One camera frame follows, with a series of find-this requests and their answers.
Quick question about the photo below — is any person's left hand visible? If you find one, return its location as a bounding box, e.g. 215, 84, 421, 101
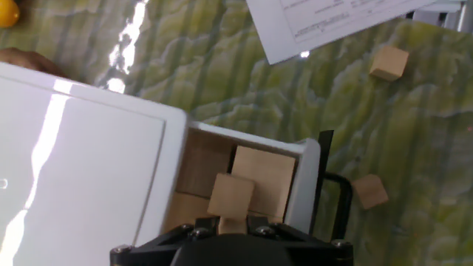
0, 47, 67, 78

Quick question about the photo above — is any large light wooden block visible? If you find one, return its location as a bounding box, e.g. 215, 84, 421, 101
231, 146, 296, 219

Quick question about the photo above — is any medium wooden cube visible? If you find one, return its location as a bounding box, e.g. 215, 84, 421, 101
369, 44, 410, 82
350, 173, 389, 211

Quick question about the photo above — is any white plastic drawer cabinet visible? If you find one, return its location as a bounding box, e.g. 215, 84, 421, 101
0, 61, 189, 266

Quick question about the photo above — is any printed paper stack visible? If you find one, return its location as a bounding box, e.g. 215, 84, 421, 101
245, 0, 439, 66

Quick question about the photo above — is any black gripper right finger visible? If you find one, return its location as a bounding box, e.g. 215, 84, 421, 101
246, 215, 270, 236

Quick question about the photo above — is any yellow round object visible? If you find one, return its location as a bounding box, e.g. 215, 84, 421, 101
0, 0, 21, 29

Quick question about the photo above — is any small wooden block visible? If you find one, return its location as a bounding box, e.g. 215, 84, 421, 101
206, 172, 256, 236

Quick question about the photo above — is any white drawer with black handle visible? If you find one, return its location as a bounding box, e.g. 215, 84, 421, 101
162, 121, 354, 242

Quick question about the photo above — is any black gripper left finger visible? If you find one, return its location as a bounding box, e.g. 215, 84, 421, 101
195, 216, 221, 236

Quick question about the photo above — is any green marble pattern mat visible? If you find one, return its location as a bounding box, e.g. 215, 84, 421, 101
0, 0, 473, 266

